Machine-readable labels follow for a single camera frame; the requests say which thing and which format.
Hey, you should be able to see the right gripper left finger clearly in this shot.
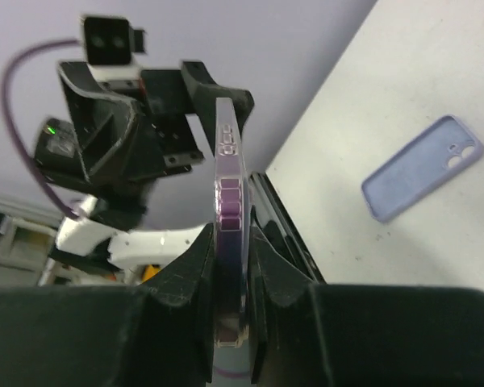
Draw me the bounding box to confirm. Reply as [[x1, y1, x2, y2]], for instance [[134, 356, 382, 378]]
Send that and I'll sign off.
[[0, 225, 214, 386]]

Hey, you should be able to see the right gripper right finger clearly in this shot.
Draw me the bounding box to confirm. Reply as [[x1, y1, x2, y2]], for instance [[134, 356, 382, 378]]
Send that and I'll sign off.
[[248, 227, 484, 386]]

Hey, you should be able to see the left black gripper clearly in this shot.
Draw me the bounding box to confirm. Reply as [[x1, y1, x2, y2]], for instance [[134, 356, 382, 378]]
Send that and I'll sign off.
[[33, 60, 254, 194]]

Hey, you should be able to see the lavender phone case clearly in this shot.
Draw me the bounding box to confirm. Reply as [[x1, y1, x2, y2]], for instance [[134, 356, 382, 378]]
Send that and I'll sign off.
[[361, 114, 484, 223]]

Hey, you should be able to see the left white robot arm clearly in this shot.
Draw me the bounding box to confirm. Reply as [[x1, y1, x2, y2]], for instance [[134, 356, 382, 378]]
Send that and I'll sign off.
[[34, 61, 254, 274]]

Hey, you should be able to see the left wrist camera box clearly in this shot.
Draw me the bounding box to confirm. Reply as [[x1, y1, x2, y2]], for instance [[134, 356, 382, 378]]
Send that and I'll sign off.
[[81, 15, 146, 83]]

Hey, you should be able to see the aluminium frame rail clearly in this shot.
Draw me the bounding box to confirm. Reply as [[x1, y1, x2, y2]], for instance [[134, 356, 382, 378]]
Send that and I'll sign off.
[[0, 193, 62, 286]]

